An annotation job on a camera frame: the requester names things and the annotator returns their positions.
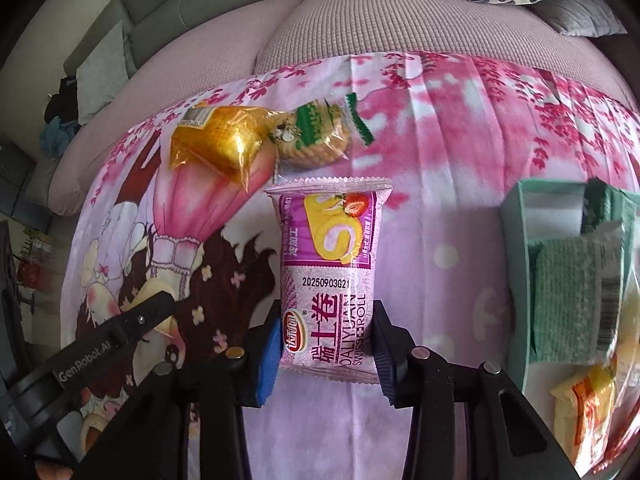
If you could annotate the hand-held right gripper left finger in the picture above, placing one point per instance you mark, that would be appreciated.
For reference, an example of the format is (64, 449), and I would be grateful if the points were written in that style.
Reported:
(265, 360)

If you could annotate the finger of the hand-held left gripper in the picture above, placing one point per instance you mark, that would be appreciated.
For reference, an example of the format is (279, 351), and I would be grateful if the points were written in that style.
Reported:
(142, 319)

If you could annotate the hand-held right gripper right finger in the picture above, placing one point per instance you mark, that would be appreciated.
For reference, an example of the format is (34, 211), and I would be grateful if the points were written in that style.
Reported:
(385, 360)

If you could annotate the pink cake roll packet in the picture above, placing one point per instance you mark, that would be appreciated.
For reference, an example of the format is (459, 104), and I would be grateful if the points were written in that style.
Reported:
(325, 270)

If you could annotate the mint green storage box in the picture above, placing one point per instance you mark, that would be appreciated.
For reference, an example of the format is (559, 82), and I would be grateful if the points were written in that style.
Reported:
(520, 260)

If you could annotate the green textured snack packet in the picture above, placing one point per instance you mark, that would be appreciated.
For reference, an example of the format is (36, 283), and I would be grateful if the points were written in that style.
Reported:
(565, 300)

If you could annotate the yellow snack packet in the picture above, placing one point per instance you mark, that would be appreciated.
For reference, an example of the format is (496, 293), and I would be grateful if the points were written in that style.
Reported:
(585, 410)

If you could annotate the printed cartoon blanket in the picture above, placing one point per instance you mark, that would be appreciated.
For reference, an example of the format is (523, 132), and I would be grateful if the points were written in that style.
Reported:
(450, 240)

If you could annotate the orange wrapped cake packet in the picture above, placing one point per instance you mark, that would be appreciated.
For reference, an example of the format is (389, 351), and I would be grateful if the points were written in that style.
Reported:
(220, 145)

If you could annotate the blue cloth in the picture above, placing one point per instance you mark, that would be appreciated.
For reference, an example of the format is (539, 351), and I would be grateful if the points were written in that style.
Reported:
(57, 137)

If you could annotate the green-edged cookie packet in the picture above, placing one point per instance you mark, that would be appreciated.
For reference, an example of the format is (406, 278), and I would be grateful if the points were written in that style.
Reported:
(315, 140)

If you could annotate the dark clothing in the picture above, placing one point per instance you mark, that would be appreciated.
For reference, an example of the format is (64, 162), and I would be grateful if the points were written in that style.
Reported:
(62, 100)

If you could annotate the light grey-green pillow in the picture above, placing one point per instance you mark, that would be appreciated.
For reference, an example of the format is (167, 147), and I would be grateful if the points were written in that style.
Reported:
(100, 75)

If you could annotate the dark green snack packet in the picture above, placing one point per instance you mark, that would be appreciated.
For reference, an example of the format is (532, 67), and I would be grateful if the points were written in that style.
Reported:
(605, 207)

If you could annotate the grey-green sofa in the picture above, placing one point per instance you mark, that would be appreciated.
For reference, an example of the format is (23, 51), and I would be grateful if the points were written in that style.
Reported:
(200, 0)

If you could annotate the grey pillow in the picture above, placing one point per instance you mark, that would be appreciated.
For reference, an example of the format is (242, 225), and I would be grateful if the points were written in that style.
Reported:
(580, 17)

